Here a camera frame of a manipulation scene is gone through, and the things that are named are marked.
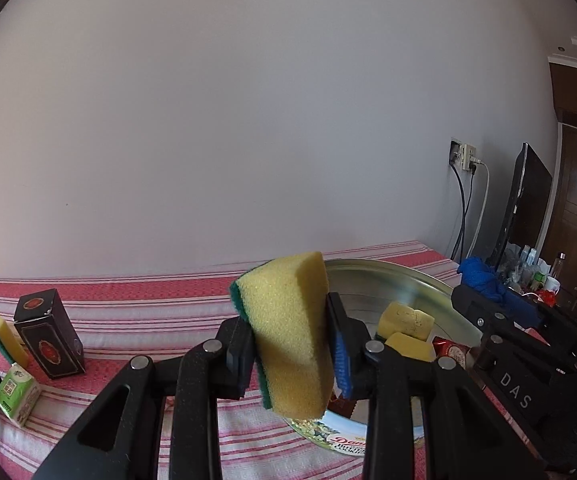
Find white power cable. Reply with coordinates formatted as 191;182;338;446
466;158;491;260

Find plain yellow sponge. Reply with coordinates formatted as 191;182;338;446
376;301;435;341

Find striped red white tablecloth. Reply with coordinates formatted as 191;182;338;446
0;238;544;480

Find cluttered side shelf items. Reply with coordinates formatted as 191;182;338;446
497;244;566;307

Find blue knitted sock ball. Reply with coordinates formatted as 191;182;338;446
457;257;542;328

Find black red carton box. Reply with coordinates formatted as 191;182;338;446
14;288;86;380

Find red snack packet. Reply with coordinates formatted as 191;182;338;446
433;336;471;368

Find green tissue pack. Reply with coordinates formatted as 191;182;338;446
0;363;41;427

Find round metal cookie tin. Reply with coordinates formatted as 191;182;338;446
287;259;481;457

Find green yellow scrub sponge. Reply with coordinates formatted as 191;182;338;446
230;252;334;420

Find black flat monitor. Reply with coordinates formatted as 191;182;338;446
487;143;552;269

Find black power cable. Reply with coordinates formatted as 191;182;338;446
449;160;476;261

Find white wall socket adapter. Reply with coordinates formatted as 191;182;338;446
449;139;481;171

